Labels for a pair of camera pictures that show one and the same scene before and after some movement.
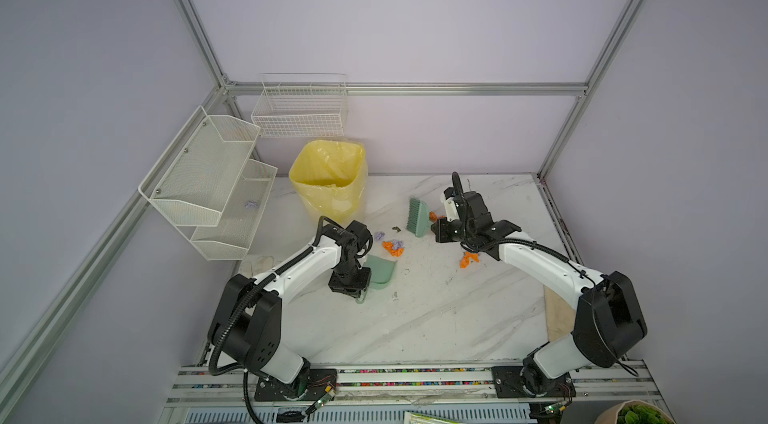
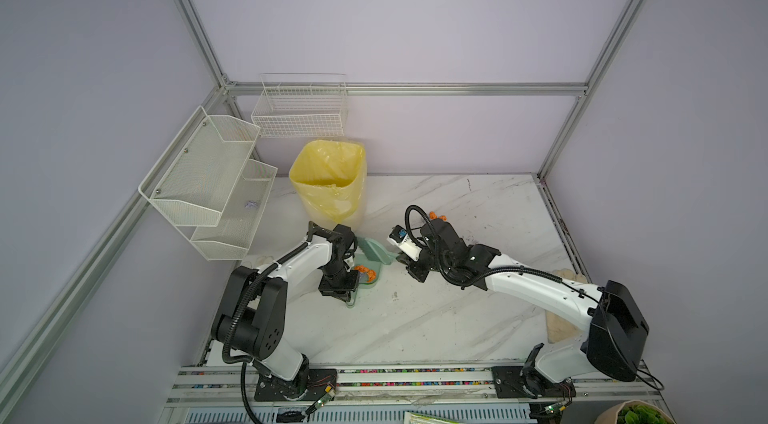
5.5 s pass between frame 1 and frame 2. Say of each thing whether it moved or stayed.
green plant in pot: stayed
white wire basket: stayed
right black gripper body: moved
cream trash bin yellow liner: stayed
